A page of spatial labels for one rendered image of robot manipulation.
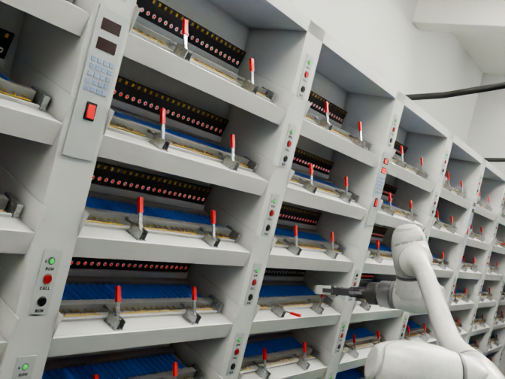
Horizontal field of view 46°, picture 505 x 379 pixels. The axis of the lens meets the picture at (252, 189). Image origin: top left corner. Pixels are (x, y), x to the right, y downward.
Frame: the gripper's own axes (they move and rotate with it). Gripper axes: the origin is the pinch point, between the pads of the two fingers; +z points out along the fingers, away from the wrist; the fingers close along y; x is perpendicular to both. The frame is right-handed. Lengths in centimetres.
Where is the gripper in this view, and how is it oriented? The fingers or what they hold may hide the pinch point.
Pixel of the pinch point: (325, 289)
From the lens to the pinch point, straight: 213.4
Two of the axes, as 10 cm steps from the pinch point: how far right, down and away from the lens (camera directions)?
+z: -8.3, 0.3, 5.5
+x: 0.5, -9.9, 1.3
